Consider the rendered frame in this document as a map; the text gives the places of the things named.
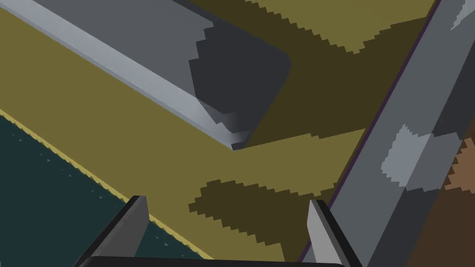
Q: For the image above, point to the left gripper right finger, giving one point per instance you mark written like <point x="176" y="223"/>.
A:
<point x="326" y="241"/>

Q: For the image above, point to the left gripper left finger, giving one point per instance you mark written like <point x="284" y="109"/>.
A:
<point x="128" y="230"/>

